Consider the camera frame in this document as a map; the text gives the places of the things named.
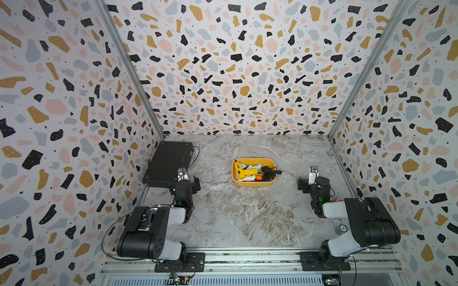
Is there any yellow hot glue gun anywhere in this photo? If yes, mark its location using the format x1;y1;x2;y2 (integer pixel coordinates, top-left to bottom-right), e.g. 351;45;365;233
234;160;258;179

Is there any mint green hot glue gun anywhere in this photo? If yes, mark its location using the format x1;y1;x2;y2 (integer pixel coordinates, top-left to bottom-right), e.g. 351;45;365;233
240;163;262;171

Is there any white hot glue gun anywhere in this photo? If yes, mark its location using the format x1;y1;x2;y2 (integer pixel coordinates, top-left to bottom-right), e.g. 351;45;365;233
237;176;256;182

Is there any yellow plastic storage box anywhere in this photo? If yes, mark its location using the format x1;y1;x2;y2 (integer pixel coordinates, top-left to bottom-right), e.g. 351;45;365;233
231;157;281;187

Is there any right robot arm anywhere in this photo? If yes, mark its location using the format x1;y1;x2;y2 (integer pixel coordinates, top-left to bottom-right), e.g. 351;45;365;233
298;175;401;262

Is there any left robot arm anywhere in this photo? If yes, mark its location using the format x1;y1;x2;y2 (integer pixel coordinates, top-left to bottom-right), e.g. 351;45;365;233
116;176;200;263

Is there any black hard case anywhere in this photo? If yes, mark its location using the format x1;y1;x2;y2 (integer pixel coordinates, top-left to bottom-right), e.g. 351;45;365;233
142;141;194;188

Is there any small camouflage tape roll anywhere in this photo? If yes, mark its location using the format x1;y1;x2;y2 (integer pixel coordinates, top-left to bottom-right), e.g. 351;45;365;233
335;224;348;235

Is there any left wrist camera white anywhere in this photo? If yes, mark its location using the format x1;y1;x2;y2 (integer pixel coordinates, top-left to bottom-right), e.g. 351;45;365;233
177;167;188;182

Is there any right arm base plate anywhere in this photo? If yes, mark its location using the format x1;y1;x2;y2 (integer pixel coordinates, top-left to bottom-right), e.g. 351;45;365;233
299;251;351;271

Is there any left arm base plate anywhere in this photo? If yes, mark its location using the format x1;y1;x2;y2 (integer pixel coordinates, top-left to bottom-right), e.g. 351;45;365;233
155;252;206;273

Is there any slotted white cable duct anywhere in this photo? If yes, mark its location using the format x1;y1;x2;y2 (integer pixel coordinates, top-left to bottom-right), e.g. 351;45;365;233
106;274;324;286

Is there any aluminium front rail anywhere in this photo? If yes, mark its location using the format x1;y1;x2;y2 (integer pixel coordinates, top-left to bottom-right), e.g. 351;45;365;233
101;247;401;276

